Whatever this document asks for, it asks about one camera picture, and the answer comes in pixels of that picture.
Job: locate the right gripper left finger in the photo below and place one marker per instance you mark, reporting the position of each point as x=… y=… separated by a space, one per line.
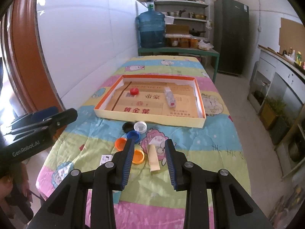
x=123 y=163

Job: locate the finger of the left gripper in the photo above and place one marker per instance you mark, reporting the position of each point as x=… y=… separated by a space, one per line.
x=32 y=121
x=52 y=121

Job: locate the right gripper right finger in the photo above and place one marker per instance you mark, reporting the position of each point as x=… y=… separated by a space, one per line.
x=179 y=175

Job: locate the orange bottle cap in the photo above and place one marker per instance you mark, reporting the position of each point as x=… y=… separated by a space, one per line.
x=120 y=144
x=138 y=156

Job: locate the white cartoon lighter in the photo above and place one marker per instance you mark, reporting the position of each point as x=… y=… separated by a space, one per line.
x=106 y=158

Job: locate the gold lighter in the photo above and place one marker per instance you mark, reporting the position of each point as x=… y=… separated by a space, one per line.
x=153 y=158

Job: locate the blue bottle cap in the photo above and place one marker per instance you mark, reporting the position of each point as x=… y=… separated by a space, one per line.
x=134 y=135

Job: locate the black bottle cap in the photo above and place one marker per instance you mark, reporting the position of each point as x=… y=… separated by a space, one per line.
x=127 y=127

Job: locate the white bottle cap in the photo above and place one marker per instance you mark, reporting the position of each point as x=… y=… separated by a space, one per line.
x=140 y=127

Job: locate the red bottle cap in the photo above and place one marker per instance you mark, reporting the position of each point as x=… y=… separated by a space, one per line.
x=134 y=91

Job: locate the clear glitter lighter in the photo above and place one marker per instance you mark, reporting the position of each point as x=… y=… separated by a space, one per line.
x=170 y=97

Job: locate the colourful cartoon bed sheet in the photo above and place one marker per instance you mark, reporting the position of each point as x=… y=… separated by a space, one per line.
x=149 y=200

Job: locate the orange rimmed cardboard tray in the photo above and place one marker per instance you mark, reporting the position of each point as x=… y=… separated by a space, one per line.
x=150 y=105

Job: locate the green side table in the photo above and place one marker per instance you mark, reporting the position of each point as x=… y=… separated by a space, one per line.
x=193 y=51

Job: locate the potted green plant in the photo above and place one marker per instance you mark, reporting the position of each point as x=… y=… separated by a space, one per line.
x=272 y=109

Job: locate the blue water jug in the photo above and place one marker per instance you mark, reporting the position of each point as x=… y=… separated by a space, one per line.
x=151 y=26

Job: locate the plastic bag on table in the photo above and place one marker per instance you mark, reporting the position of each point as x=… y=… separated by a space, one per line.
x=206 y=46

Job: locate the white kitchen counter cabinet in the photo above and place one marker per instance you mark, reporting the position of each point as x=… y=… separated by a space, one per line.
x=277 y=77

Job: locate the cardboard box on table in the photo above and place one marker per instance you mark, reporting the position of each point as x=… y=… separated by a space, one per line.
x=177 y=29

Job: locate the dark refrigerator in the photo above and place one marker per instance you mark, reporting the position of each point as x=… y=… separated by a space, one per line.
x=231 y=35

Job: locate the white metal shelf rack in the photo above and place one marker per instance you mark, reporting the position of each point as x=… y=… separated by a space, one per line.
x=193 y=13

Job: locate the red wooden door frame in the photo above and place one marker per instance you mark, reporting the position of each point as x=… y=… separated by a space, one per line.
x=27 y=86

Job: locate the cardboard sheet on wall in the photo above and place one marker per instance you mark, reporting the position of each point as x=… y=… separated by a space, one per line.
x=291 y=35

